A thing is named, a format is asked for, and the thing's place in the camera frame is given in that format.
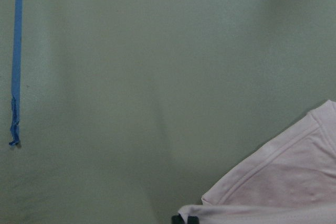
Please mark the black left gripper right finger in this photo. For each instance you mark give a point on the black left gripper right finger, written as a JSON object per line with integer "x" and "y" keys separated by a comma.
{"x": 193, "y": 220}

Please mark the pink Snoopy t-shirt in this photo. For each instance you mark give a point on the pink Snoopy t-shirt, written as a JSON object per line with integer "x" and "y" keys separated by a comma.
{"x": 290, "y": 179}

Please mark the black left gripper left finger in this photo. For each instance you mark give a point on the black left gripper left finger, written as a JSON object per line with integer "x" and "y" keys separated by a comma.
{"x": 177, "y": 219}

